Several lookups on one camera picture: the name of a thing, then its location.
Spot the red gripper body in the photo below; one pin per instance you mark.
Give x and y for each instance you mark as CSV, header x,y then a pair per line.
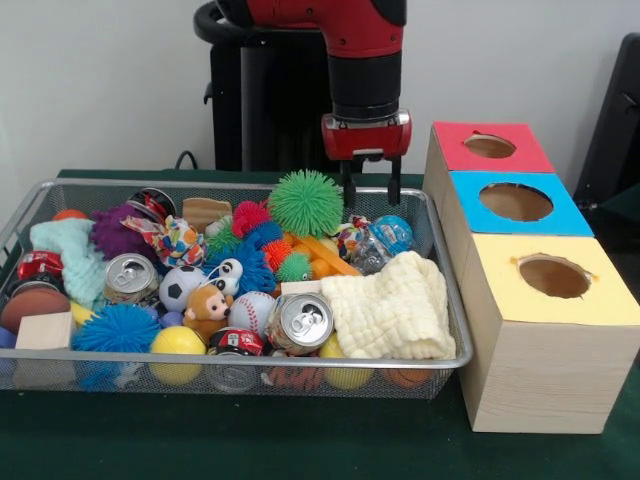
x,y
367,140

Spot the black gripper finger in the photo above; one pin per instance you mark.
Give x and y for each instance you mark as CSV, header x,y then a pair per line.
x,y
395,182
348,185

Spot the crushed clear plastic bottle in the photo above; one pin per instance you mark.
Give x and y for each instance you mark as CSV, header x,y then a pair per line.
x,y
367,255

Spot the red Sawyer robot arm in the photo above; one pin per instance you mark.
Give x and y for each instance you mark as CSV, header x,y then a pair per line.
x,y
365,75

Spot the wooden box with three holes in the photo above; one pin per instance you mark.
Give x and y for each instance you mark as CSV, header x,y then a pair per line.
x,y
540,380

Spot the green spiky rubber ball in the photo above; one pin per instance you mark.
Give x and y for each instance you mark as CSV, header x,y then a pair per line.
x,y
306,204

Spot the cream waffle cloth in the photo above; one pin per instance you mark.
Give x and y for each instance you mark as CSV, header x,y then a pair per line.
x,y
390,305

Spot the opened silver drink can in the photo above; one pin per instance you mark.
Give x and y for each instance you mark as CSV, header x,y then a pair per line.
x,y
299,322

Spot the white baseball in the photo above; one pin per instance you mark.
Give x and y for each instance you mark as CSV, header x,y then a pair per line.
x,y
252,312

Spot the orange plush toy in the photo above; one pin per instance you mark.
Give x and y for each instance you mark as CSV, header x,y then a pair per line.
x,y
205,312

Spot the black upright panel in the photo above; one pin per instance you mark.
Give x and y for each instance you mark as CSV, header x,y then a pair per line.
x,y
615,115

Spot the side table with green cloth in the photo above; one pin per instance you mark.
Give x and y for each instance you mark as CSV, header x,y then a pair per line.
x,y
625,205

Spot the purple spiky rubber ball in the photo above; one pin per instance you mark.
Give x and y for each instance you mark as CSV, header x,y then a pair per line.
x,y
115,235

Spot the blue spiky ball with eyes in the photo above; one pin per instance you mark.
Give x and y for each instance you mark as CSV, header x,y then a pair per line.
x,y
115,327

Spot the mint knitted cloth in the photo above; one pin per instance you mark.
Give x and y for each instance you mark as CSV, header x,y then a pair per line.
x,y
75,260

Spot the plain wooden block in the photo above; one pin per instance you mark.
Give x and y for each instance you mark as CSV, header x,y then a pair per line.
x,y
44,332

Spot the brown toy football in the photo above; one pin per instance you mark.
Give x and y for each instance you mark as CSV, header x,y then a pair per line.
x,y
32,310

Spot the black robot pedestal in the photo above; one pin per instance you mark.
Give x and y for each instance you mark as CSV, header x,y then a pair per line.
x,y
270,100

